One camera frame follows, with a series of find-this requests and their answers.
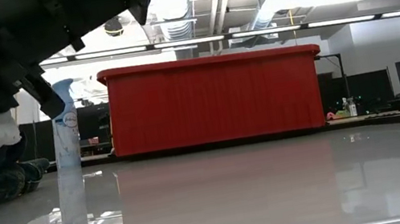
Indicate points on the white round column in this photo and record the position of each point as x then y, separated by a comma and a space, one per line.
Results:
26, 110

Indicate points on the long ceiling light strip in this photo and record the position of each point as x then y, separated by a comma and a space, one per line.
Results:
331, 21

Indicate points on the large black monitor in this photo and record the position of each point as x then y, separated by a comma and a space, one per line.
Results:
371, 87

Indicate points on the small clear bottle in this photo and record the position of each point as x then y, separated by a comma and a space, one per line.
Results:
345, 106
353, 106

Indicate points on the blue air freshener spray bottle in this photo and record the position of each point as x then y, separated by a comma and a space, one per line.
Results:
66, 142

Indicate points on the thin black frame stand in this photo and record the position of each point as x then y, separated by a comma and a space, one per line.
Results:
333, 55

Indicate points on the round black ceiling device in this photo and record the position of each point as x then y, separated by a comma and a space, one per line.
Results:
113, 26

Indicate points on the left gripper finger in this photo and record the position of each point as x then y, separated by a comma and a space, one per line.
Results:
49, 100

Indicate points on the red plastic laundry bin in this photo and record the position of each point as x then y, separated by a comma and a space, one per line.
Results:
214, 101

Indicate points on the pink cloth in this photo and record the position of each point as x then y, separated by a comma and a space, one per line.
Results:
331, 116

